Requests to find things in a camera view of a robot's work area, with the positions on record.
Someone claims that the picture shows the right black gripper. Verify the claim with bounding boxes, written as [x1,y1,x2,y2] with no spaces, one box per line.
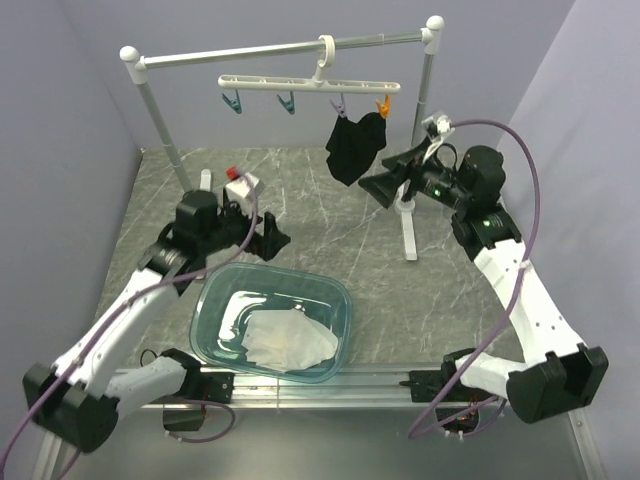
[359,137,471,212]

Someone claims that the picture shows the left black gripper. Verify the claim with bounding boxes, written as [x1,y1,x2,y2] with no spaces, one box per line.
[201,187,289,259]

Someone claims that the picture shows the black underwear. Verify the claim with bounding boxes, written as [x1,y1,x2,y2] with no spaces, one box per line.
[325,112,387,186]

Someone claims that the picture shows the orange clothespin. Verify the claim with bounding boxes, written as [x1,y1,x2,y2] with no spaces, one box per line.
[375,95,391,119]

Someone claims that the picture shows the purple clothespin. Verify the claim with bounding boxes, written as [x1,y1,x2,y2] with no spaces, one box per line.
[329,94,347,118]

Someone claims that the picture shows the white plastic clip hanger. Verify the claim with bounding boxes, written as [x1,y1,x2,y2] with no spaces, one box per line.
[218,35,401,95]

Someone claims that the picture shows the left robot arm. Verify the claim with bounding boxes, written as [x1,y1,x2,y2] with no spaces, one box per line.
[22,188,291,453]

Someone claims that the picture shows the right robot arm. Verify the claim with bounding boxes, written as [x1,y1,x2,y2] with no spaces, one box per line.
[358,140,609,424]

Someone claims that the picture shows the translucent teal plastic basin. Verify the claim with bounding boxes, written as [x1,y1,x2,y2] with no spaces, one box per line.
[190,263,352,384]

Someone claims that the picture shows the white cloth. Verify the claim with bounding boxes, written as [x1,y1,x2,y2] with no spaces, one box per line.
[241,309,339,372]

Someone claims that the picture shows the teal clothespin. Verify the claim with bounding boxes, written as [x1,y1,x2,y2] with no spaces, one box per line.
[221,90,243,115]
[276,91,296,115]

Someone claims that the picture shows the teal clothespin far left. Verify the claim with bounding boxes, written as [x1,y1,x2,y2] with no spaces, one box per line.
[221,90,243,115]

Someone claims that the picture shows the white metal drying rack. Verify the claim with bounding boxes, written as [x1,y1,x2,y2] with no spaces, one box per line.
[119,15,445,261]

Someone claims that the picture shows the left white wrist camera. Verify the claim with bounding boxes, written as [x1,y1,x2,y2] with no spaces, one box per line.
[223,167,265,215]

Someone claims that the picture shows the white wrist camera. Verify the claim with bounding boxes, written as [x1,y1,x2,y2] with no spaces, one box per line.
[421,111,455,162]
[223,167,265,215]

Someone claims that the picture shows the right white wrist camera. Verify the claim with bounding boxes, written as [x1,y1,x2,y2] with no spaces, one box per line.
[421,111,455,162]

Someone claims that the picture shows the aluminium mounting rail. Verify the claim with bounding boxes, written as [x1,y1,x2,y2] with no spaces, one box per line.
[53,363,585,412]

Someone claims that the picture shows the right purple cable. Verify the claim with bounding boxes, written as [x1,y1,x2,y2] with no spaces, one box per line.
[407,118,542,440]

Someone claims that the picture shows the purple cable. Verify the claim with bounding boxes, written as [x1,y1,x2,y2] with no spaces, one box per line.
[0,172,261,469]
[407,118,542,440]

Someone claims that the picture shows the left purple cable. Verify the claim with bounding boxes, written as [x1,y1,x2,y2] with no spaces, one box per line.
[0,172,261,469]

